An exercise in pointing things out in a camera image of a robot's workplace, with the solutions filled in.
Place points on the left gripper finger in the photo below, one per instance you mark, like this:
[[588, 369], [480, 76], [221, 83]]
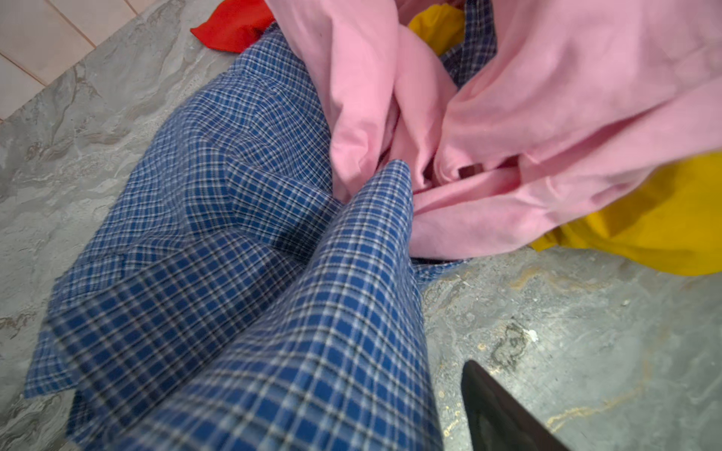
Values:
[[496, 420]]

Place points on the blue checkered cloth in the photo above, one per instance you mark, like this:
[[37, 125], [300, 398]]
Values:
[[229, 302]]

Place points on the light pink cloth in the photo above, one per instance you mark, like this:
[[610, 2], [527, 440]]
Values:
[[582, 101]]

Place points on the yellow cloth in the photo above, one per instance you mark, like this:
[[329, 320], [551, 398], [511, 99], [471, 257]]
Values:
[[670, 223]]

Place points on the red cloth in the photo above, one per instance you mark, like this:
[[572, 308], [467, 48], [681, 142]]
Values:
[[235, 25]]

